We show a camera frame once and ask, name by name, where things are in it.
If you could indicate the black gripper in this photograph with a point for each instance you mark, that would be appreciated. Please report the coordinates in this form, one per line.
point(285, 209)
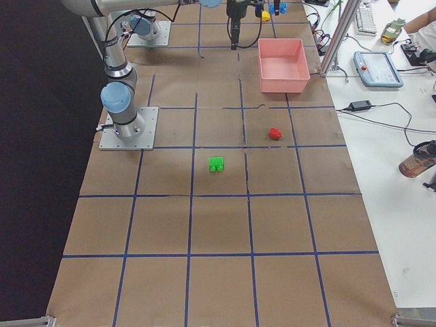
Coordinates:
point(236, 9)

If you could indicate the yellow toy block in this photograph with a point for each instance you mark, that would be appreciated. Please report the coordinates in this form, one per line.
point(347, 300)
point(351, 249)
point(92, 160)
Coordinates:
point(265, 16)

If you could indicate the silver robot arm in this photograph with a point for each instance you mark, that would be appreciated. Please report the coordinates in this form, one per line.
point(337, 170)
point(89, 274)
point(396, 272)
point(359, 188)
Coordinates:
point(173, 75)
point(145, 25)

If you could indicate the pink plastic box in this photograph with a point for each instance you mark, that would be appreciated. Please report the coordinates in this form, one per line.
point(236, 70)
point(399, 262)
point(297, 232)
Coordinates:
point(283, 65)

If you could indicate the blue toy block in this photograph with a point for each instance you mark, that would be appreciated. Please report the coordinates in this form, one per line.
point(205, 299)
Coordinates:
point(277, 8)

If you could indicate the red toy block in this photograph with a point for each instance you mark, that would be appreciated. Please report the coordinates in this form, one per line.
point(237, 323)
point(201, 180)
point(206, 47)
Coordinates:
point(275, 134)

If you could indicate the white keyboard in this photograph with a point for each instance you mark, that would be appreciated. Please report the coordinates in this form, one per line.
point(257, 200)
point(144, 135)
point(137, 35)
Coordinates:
point(364, 19)

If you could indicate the green toy block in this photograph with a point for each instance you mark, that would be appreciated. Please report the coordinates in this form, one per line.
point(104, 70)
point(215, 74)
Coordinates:
point(216, 164)

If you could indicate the black power adapter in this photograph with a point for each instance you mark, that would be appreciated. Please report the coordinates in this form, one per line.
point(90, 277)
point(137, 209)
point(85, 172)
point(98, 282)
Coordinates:
point(360, 106)

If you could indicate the blue teach pendant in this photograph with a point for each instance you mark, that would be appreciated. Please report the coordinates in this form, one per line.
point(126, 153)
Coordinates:
point(376, 69)

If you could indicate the green drink bottle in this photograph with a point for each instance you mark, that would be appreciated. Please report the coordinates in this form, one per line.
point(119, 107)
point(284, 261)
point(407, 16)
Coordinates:
point(392, 31)

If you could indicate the brown paper table cover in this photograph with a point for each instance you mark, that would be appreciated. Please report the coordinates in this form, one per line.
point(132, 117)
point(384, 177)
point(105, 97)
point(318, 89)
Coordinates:
point(280, 237)

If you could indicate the brown water bottle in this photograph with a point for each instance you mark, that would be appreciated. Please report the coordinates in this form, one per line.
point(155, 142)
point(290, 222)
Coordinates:
point(422, 158)

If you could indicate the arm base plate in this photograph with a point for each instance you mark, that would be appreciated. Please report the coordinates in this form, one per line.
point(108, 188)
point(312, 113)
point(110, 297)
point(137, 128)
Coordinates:
point(161, 42)
point(138, 135)

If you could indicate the aluminium frame post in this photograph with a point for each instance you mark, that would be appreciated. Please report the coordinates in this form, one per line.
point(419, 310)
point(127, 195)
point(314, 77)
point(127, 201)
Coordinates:
point(345, 20)

